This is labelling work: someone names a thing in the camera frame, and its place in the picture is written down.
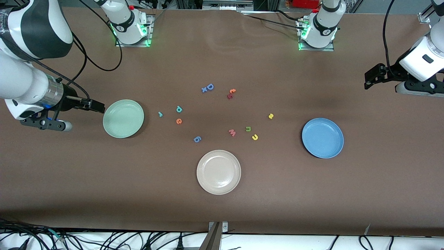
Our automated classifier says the light green plate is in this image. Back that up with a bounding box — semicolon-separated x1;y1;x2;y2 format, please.
103;99;145;139

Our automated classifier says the aluminium corner extrusion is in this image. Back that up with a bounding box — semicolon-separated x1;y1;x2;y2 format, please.
418;0;438;24

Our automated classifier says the blue plate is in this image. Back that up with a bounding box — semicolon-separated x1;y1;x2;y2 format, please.
301;118;344;159

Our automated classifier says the brown table cover mat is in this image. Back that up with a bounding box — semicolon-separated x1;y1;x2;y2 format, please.
0;8;444;237

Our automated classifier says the red box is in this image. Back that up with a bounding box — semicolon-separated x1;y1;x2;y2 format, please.
291;0;320;9

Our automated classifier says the beige plate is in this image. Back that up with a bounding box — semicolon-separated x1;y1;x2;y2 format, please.
196;150;242;195

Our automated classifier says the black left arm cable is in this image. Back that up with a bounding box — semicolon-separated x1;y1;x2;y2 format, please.
383;0;399;80

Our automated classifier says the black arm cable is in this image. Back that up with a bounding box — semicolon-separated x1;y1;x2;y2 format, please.
383;0;399;80
0;0;122;102

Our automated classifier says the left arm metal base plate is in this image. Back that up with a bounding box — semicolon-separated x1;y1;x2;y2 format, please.
298;19;335;52

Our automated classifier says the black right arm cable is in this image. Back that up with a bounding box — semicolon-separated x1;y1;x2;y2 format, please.
0;0;122;102

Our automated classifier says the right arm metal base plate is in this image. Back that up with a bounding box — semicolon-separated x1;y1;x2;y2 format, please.
114;14;153;48

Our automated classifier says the thin black cable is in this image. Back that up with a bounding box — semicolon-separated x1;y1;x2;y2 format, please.
242;15;307;31
275;9;301;20

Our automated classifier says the teal cable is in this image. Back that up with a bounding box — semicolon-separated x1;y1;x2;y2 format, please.
48;228;66;242

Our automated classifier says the silver frame bar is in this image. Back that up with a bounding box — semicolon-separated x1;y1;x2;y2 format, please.
202;0;254;10

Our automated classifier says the small metal bracket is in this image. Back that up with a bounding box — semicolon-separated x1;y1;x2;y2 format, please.
208;222;229;233

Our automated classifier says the aluminium profile post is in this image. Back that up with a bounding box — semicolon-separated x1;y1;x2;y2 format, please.
199;222;222;250

